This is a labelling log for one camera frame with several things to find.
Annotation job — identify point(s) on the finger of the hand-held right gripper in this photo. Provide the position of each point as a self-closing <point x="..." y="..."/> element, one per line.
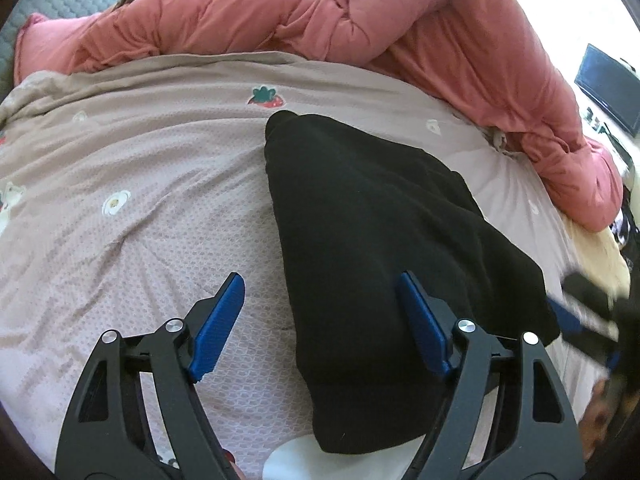
<point x="582" y="305"/>

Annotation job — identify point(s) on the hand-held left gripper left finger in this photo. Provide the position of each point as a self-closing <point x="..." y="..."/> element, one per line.
<point x="220" y="320"/>

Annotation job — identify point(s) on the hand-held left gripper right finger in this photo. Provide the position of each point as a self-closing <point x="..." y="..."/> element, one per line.
<point x="425" y="325"/>

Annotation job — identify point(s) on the black pants with orange cuffs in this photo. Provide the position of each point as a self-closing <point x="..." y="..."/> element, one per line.
<point x="375" y="235"/>

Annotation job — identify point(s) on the person's left hand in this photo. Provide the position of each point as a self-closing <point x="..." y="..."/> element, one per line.
<point x="229" y="462"/>

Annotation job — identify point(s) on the white object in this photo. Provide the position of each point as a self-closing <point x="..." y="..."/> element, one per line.
<point x="295" y="462"/>

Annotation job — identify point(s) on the pink strawberry printed blanket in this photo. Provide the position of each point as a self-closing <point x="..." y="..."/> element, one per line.
<point x="150" y="160"/>

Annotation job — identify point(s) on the black flat screen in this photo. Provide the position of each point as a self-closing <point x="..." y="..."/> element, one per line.
<point x="610" y="87"/>

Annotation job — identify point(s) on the salmon pink duvet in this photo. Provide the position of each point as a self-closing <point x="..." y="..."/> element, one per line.
<point x="400" y="20"/>

